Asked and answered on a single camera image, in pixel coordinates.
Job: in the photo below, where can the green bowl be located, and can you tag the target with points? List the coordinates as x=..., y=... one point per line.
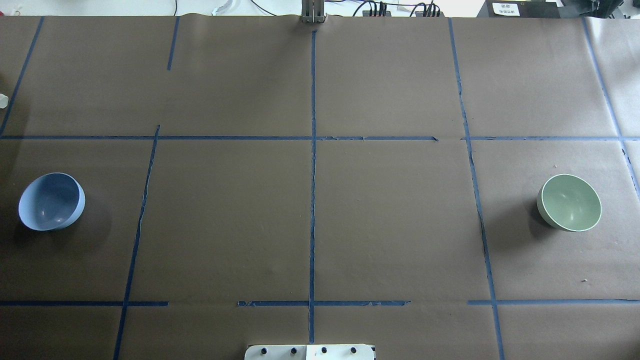
x=567, y=202

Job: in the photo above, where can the blue bowl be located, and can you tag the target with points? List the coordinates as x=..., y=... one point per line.
x=51, y=202

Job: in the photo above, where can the black power strip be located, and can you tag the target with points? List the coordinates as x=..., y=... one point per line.
x=381, y=9

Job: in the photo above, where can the black box with label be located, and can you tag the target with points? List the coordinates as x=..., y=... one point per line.
x=529, y=9

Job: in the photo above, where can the grey metal camera post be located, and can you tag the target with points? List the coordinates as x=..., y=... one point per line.
x=313, y=11

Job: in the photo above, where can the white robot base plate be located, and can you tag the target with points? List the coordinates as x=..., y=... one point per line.
x=349, y=351

